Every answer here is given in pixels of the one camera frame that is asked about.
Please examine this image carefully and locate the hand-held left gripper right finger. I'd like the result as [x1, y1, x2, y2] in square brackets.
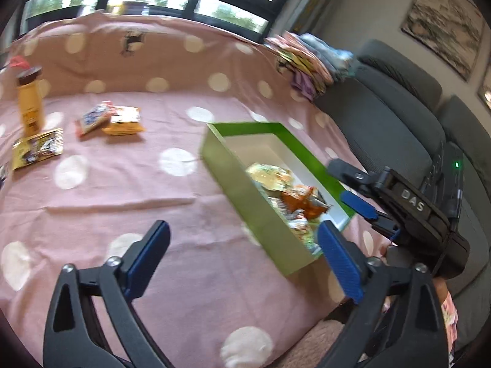
[318, 220, 450, 368]

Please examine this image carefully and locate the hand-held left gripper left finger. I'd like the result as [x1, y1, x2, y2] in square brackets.
[43, 220, 171, 368]

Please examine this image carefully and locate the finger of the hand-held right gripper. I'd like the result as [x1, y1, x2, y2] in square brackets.
[327, 159, 384, 196]
[341, 191, 400, 240]

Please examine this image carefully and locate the silver colourful snack packet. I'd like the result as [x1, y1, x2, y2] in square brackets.
[286, 215, 323, 255]

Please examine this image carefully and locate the yellow orange snack packet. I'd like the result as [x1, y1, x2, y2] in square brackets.
[282, 185, 331, 221]

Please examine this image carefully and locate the pale yellow snack packet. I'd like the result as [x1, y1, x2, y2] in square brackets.
[245, 163, 294, 192]

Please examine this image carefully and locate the green cardboard box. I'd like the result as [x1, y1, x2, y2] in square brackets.
[201, 121, 355, 277]

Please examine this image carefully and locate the grey sofa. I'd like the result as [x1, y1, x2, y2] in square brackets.
[312, 38, 491, 357]

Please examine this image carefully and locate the pink polka dot blanket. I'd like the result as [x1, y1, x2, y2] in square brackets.
[0, 11, 388, 368]

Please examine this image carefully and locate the pile of colourful packets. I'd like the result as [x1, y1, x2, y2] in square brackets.
[264, 33, 359, 96]

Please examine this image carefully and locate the yellow crinkled snack packet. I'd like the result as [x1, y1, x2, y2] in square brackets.
[102, 106, 145, 136]

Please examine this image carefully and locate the red striped snack packet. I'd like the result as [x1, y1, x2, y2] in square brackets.
[74, 102, 116, 139]

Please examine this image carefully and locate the yellow packet with dark picture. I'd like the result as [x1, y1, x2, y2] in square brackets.
[11, 128, 64, 171]

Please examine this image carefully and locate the yellow bottle with brown cap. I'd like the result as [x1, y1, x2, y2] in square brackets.
[10, 57, 46, 136]

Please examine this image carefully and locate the large framed wall picture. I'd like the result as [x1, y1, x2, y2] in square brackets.
[400, 0, 486, 82]

